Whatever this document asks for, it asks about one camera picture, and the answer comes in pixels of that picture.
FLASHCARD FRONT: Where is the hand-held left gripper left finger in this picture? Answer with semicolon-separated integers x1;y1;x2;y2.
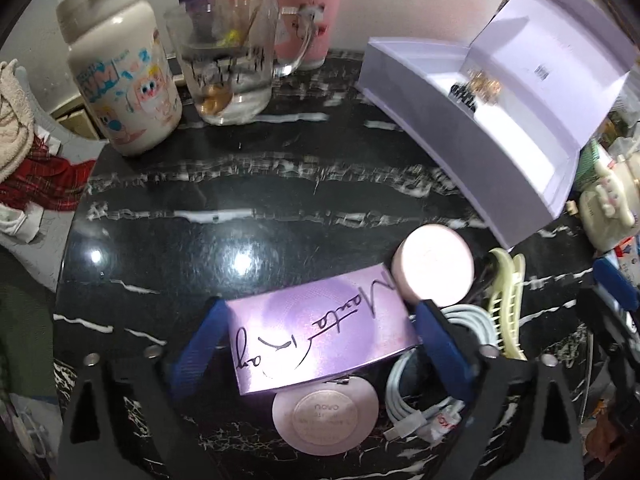
59;297;231;480

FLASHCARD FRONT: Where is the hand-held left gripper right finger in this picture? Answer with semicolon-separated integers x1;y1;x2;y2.
412;299;586;480

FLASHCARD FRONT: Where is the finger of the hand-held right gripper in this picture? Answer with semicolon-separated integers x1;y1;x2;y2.
575;252;640;361

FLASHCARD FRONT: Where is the yellow hair claw clip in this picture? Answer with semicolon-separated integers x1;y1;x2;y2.
482;247;528;361

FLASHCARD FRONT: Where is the pink round compact case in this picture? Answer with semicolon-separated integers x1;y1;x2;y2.
272;375;383;456
391;225;475;308

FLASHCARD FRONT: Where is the small purple box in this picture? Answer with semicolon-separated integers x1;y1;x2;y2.
223;262;425;397

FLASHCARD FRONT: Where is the lavender gift box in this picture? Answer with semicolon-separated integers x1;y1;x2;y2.
356;0;633;251

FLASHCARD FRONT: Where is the gold flower hair clip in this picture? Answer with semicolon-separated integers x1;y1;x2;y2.
467;70;503;103

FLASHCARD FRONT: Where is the cream character kettle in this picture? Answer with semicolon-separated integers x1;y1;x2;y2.
577;152;640;253

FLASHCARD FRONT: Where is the red plaid cloth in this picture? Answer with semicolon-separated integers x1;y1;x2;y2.
0;140;98;211

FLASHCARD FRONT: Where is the glass mug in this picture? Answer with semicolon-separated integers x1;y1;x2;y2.
165;0;313;126

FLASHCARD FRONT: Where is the white cartoon print bottle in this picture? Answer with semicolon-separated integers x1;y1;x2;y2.
55;0;183;157

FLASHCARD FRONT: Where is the beige towel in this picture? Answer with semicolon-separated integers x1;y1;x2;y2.
0;57;38;181

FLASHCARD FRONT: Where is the white charging cable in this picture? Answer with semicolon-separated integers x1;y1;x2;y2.
385;305;503;443

